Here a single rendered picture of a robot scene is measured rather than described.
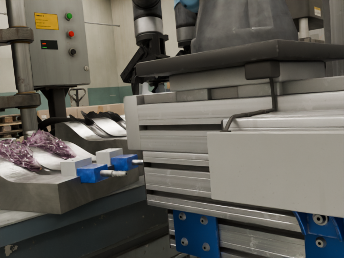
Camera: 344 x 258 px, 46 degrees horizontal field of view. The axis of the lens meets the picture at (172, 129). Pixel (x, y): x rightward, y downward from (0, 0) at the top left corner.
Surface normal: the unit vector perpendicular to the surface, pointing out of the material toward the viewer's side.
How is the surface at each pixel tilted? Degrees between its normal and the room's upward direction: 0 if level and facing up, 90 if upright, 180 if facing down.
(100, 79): 90
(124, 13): 90
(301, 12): 90
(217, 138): 90
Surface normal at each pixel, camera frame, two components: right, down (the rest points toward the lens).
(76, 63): 0.71, 0.00
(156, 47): -0.71, -0.02
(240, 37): -0.18, 0.10
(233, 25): -0.33, -0.20
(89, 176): -0.45, 0.11
